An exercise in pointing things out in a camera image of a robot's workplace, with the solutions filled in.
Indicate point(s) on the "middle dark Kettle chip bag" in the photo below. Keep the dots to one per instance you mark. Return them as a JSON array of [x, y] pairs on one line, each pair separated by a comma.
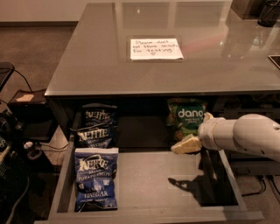
[[97, 136]]

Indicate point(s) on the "grey cabinet with glossy counter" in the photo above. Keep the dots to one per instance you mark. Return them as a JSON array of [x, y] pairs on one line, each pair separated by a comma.
[[223, 53]]

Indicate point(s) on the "white handwritten paper note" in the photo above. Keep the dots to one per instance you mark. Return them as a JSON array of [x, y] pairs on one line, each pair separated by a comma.
[[155, 49]]

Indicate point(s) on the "black cylindrical cup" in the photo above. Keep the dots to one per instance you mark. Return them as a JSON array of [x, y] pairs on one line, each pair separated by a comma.
[[270, 13]]

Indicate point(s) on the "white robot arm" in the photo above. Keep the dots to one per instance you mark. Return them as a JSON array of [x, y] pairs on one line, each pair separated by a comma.
[[251, 134]]

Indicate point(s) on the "black equipment with cables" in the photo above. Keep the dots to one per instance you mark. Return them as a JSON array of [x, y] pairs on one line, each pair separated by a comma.
[[15, 182]]

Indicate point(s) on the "black box with tan label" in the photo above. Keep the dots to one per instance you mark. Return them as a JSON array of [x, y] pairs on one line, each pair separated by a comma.
[[33, 110]]

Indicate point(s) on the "front blue Kettle chip bag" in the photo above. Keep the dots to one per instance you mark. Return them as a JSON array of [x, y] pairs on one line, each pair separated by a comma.
[[95, 170]]

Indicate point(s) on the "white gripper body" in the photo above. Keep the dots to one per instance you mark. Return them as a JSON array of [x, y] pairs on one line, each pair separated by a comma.
[[206, 134]]

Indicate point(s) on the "dark kettle chip bag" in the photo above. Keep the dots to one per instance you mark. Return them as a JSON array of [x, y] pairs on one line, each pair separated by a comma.
[[98, 113], [97, 136]]

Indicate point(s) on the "open grey top drawer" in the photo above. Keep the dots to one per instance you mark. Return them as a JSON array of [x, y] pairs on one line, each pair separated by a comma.
[[155, 186]]

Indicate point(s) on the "dark flat device on counter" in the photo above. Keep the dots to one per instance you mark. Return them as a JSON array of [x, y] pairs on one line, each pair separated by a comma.
[[275, 59]]

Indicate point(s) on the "back dark Kettle chip bag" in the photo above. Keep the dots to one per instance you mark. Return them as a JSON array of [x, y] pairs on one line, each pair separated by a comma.
[[98, 113]]

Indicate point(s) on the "green dang rice chip bag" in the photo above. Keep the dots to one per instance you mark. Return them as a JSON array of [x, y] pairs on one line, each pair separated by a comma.
[[186, 114]]

